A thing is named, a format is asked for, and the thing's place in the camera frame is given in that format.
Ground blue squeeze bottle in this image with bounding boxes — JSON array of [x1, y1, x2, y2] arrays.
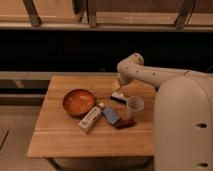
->
[[98, 103, 121, 125]]

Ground orange wooden bowl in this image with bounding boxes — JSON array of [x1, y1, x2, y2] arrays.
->
[[63, 89, 95, 118]]

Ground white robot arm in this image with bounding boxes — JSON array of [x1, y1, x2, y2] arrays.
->
[[113, 53, 213, 171]]

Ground black and white eraser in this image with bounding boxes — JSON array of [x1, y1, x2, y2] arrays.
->
[[110, 92, 127, 104]]

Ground wooden table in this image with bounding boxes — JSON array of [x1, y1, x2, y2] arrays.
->
[[27, 75, 155, 158]]

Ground white rectangular sponge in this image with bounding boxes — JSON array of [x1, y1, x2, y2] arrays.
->
[[78, 107, 101, 133]]

